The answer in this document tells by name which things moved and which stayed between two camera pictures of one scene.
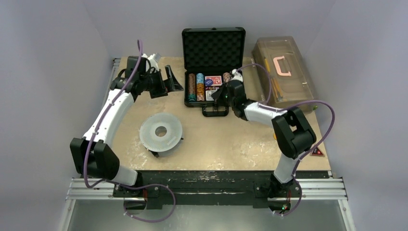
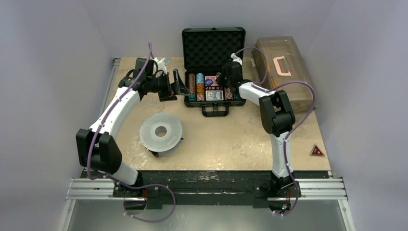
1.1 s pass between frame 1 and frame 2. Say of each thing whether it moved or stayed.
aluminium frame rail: stayed
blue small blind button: stayed
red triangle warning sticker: stayed
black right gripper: moved
